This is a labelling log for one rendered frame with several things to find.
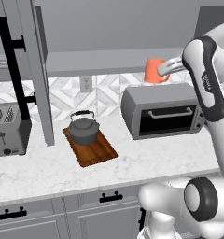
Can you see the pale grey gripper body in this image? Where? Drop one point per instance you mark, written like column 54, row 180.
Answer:
column 170, row 66

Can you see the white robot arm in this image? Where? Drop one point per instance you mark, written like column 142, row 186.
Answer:
column 219, row 137

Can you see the orange mug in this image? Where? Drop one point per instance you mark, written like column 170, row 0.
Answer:
column 151, row 70

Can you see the dark grey cabinet door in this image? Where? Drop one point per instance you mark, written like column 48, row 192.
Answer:
column 207, row 18

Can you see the dark grey kettle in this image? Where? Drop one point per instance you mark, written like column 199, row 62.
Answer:
column 83, row 130

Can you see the brown wooden tray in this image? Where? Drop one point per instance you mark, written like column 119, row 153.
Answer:
column 95, row 152

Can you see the grey base cabinet door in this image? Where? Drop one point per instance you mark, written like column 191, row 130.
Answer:
column 30, row 230
column 104, row 222

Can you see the grey toaster oven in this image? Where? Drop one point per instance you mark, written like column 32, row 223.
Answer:
column 154, row 96

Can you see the grey drawer front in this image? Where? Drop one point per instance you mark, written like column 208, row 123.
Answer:
column 86, row 196
column 39, row 208

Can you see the silver toaster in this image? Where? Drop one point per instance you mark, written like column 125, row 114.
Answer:
column 9, row 130

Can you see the grey wall cabinet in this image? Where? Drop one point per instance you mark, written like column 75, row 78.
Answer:
column 101, row 60

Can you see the white wall outlet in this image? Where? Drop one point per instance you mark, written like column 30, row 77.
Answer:
column 86, row 84

